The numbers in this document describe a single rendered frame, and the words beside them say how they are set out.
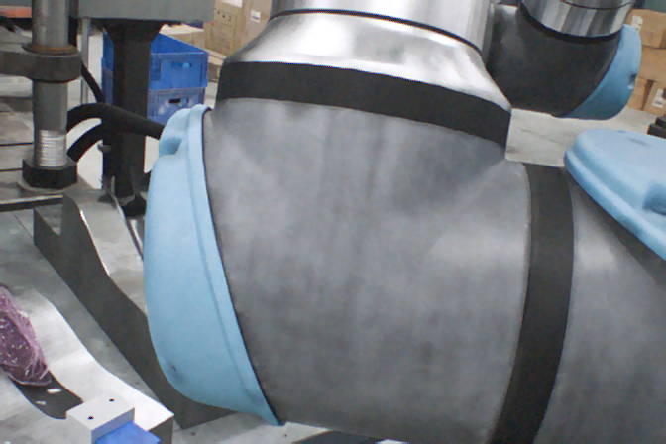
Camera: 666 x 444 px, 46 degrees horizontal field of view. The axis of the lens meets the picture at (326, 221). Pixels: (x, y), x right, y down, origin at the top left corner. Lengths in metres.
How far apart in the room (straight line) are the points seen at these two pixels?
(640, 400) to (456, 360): 0.06
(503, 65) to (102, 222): 0.62
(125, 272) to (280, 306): 0.74
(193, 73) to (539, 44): 4.21
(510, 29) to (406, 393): 0.37
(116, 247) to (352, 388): 0.77
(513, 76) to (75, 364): 0.53
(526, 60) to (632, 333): 0.35
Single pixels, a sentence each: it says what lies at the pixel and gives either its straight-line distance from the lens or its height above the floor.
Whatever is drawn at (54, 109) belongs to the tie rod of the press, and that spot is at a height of 0.94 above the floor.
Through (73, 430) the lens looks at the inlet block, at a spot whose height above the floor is 0.87.
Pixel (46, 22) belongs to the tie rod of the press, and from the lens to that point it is 1.44.
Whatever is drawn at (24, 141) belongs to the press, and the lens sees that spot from 1.78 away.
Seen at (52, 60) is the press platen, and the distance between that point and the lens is 1.43.
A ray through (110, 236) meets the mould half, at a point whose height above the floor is 0.91.
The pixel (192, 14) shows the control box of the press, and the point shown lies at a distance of 1.68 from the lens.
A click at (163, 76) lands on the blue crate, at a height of 0.29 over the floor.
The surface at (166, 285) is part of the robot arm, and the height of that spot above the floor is 1.21.
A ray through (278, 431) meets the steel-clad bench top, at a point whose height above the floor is 0.80.
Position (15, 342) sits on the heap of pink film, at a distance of 0.85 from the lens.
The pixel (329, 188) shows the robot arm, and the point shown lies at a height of 1.25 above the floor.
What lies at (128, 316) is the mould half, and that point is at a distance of 0.95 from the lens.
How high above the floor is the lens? 1.34
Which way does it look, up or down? 22 degrees down
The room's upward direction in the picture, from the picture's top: 8 degrees clockwise
